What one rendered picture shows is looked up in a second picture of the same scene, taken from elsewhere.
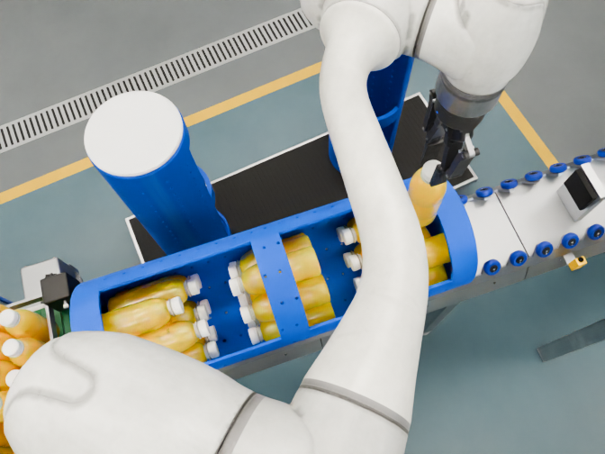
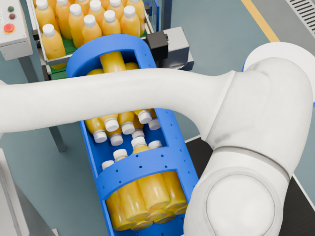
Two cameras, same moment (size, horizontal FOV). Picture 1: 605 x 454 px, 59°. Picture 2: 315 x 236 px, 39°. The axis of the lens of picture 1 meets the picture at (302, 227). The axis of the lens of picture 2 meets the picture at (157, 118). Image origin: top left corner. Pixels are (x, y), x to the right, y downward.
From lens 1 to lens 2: 51 cm
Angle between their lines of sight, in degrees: 34
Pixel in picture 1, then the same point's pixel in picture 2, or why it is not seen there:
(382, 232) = (5, 88)
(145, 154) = not seen: hidden behind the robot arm
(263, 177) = (305, 221)
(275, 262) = (148, 163)
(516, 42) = (190, 223)
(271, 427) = not seen: outside the picture
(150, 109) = not seen: hidden behind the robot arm
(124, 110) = (303, 66)
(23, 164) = (298, 42)
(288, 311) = (111, 177)
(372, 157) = (73, 88)
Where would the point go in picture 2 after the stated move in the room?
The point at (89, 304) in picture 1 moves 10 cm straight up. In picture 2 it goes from (123, 44) to (122, 22)
